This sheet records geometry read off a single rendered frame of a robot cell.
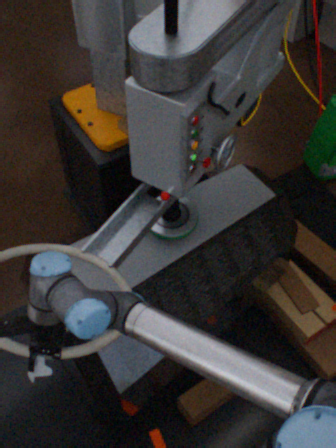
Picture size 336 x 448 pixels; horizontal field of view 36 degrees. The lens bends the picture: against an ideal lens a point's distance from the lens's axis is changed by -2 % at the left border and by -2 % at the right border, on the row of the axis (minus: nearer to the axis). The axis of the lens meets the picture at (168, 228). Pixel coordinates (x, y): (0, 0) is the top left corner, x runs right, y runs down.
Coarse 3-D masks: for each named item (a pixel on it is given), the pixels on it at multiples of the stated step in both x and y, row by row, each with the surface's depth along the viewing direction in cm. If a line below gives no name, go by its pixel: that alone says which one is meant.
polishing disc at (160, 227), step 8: (184, 200) 214; (184, 208) 211; (192, 208) 211; (184, 216) 208; (192, 216) 208; (160, 224) 206; (168, 224) 206; (176, 224) 206; (184, 224) 206; (192, 224) 206; (160, 232) 204; (168, 232) 204; (176, 232) 204; (184, 232) 204
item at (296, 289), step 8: (288, 272) 268; (280, 280) 265; (288, 280) 265; (296, 280) 265; (288, 288) 262; (296, 288) 262; (304, 288) 262; (296, 296) 259; (304, 296) 259; (312, 296) 259; (296, 304) 257; (304, 304) 257; (312, 304) 257; (304, 312) 254
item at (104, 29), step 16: (80, 0) 209; (96, 0) 205; (112, 0) 204; (128, 0) 206; (144, 0) 205; (160, 0) 203; (80, 16) 216; (96, 16) 210; (112, 16) 209; (128, 16) 211; (144, 16) 210; (80, 32) 224; (96, 32) 216; (112, 32) 215; (128, 32) 216
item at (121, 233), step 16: (144, 192) 190; (128, 208) 184; (144, 208) 186; (160, 208) 180; (112, 224) 178; (128, 224) 181; (144, 224) 175; (96, 240) 173; (112, 240) 176; (128, 240) 177; (112, 256) 172
